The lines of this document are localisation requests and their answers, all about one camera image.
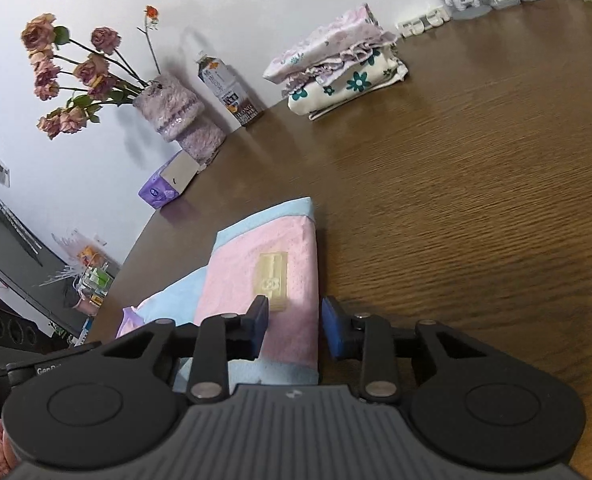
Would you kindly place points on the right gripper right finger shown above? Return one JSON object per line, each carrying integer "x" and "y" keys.
{"x": 366, "y": 338}

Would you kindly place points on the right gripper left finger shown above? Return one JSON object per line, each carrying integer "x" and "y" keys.
{"x": 220, "y": 339}

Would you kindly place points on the pink blue mesh vest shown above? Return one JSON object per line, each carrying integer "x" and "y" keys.
{"x": 271, "y": 253}

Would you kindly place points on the folded floral clothes stack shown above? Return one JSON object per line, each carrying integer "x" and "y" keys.
{"x": 337, "y": 63}

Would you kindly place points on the cluttered side shelf items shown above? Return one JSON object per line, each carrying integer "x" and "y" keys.
{"x": 76, "y": 285}

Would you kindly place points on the purple tissue pack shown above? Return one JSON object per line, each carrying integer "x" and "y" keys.
{"x": 170, "y": 180}

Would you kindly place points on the fuzzy purple vase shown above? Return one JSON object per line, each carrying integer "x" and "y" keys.
{"x": 177, "y": 114}

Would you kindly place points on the oolong tea bottle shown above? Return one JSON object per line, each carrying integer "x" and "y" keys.
{"x": 226, "y": 87}

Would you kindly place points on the dried pink rose bouquet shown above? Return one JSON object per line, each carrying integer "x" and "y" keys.
{"x": 92, "y": 75}

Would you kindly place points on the white power strip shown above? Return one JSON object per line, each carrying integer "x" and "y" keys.
{"x": 432, "y": 19}

